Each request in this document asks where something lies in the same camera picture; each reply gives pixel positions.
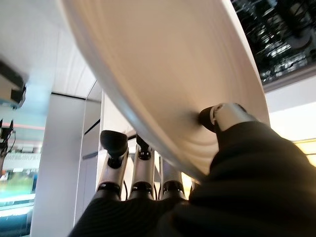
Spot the stainless built-in dishwasher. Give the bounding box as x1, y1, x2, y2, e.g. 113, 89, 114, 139
230, 0, 316, 94

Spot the black wire dishwasher rack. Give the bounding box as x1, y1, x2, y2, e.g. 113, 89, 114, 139
233, 0, 316, 82

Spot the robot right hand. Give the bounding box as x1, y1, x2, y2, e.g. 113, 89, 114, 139
67, 102, 316, 237

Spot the white glossy kitchen cabinet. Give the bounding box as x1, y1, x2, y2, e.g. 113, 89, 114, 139
263, 74, 316, 117

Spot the beige ceramic plate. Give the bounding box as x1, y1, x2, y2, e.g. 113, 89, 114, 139
57, 0, 272, 183

